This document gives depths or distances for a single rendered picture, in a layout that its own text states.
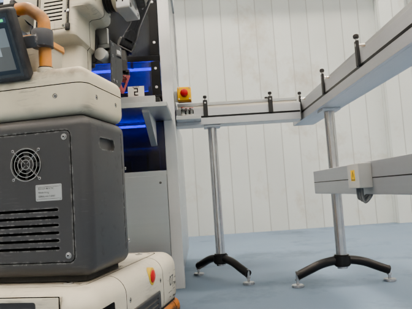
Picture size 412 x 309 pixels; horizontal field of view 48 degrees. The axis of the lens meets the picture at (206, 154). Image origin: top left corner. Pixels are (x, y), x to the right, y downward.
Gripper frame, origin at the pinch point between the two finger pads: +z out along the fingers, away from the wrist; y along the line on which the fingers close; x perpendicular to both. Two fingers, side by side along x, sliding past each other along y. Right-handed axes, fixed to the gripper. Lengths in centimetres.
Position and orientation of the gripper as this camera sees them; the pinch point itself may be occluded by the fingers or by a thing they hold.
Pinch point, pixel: (122, 91)
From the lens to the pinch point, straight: 228.1
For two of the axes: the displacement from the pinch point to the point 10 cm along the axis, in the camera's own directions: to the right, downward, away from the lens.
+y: -2.6, 1.2, 9.6
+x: -9.6, 0.4, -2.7
